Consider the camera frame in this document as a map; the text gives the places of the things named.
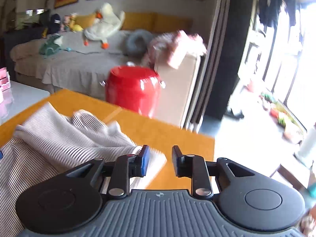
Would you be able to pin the yellow duck plush toy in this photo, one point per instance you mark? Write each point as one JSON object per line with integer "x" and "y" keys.
{"x": 76, "y": 28}

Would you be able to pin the hanging dark clothes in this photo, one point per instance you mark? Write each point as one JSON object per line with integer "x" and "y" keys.
{"x": 269, "y": 11}

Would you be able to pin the green plush toy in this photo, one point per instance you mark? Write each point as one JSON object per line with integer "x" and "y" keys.
{"x": 52, "y": 45}

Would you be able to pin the red round stool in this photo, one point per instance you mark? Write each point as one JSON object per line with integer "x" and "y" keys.
{"x": 134, "y": 88}

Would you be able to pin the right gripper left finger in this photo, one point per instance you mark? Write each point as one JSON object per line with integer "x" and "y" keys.
{"x": 126, "y": 167}

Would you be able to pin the grey neck pillow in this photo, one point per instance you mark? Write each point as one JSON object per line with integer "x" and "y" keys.
{"x": 137, "y": 42}

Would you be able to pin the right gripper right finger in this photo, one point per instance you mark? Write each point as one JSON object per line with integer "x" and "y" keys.
{"x": 193, "y": 167}

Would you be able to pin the striped beige knit garment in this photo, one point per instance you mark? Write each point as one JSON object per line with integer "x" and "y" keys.
{"x": 55, "y": 173}

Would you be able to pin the black penguin plush toy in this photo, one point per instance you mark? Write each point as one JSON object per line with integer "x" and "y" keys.
{"x": 54, "y": 24}

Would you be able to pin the dark curtain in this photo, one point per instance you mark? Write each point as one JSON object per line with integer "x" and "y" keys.
{"x": 218, "y": 74}

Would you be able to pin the white side table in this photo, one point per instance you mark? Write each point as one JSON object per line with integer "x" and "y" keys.
{"x": 18, "y": 98}

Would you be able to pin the black shelf unit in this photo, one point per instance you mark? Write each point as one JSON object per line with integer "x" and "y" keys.
{"x": 21, "y": 21}

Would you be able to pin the yellow sofa cushion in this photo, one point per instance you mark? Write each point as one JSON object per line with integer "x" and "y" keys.
{"x": 164, "y": 23}
{"x": 139, "y": 20}

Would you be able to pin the pink doll plush toy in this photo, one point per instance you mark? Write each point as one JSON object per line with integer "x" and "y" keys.
{"x": 65, "y": 25}

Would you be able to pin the pink box on table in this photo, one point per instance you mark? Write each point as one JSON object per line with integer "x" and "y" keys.
{"x": 4, "y": 79}

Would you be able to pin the beige sofa with grey cover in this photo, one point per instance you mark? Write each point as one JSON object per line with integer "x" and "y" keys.
{"x": 82, "y": 68}

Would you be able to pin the white goose plush toy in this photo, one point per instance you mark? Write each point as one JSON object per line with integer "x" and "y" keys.
{"x": 107, "y": 23}

